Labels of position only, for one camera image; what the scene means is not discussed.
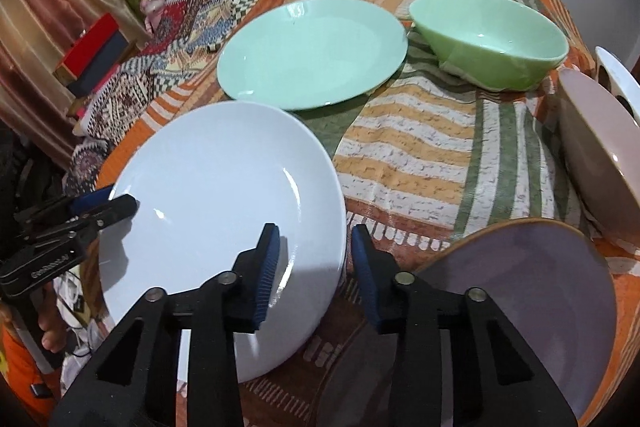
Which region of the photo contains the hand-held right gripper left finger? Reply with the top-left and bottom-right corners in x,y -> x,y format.
47,223 -> 281,427

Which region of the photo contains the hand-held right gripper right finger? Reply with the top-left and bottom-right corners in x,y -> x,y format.
350,223 -> 578,427

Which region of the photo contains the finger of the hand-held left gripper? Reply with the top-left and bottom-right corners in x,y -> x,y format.
20,194 -> 139,254
12,186 -> 115,233

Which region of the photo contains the white plate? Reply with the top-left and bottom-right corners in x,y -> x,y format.
98,101 -> 348,383

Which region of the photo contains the lilac plate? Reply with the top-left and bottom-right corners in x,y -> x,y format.
414,218 -> 617,423

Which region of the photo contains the mint green plate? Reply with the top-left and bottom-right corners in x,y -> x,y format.
216,0 -> 408,110

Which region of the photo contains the pink bowl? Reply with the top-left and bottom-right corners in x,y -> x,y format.
556,68 -> 640,253

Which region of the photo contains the mint green bowl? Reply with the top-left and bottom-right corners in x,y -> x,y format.
408,0 -> 570,90

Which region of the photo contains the person's left forearm orange sleeve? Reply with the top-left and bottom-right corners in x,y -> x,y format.
0,302 -> 62,414

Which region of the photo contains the person's left hand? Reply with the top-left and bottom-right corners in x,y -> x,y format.
37,282 -> 69,354

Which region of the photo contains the dark blue box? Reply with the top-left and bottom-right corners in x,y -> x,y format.
67,31 -> 138,98

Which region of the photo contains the orange patchwork tablecloth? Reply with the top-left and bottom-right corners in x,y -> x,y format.
95,0 -> 640,427

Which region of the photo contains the red box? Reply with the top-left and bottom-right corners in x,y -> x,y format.
54,13 -> 121,80

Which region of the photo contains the brown striped curtain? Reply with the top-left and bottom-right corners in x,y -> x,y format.
0,0 -> 151,168

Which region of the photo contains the multicolour patterned blanket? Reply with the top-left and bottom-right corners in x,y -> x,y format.
65,0 -> 321,198

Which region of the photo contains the pink bunny toy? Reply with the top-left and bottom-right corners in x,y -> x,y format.
138,0 -> 168,32

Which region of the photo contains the white brown-spotted dish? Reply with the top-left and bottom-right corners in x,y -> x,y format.
595,47 -> 640,128

